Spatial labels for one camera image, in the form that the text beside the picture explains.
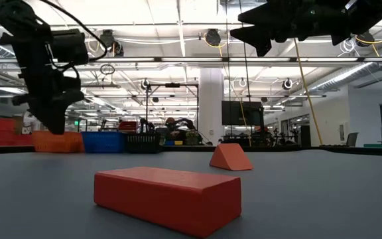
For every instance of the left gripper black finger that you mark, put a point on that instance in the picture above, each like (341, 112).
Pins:
(53, 117)

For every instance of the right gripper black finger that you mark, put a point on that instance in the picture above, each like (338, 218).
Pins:
(257, 16)
(259, 36)

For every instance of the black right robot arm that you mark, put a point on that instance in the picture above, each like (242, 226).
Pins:
(343, 16)

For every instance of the white robot figure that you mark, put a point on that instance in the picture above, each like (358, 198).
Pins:
(28, 124)

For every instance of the orange plastic basket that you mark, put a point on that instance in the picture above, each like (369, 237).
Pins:
(61, 142)

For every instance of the red storage boxes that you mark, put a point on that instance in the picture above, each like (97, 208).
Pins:
(2, 131)

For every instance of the blue plastic basket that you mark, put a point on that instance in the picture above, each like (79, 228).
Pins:
(103, 142)

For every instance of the red crate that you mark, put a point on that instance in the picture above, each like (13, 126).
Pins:
(128, 125)

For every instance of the black monitor screen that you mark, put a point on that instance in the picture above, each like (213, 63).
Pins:
(240, 113)

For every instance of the white building pillar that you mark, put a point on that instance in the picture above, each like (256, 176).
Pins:
(211, 106)

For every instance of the black plastic basket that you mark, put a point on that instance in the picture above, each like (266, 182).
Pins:
(143, 143)

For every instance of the small potted plant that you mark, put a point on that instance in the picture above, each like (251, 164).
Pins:
(192, 136)

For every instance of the orange triangular prism block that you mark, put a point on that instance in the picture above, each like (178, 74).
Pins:
(229, 157)

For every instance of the grey office chair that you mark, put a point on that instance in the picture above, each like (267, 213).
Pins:
(351, 139)

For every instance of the red rectangular block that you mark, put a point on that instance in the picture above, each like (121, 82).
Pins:
(167, 199)

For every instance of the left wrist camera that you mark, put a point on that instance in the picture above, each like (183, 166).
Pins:
(70, 46)

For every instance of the black metal frame stand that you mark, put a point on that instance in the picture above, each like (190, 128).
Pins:
(172, 85)

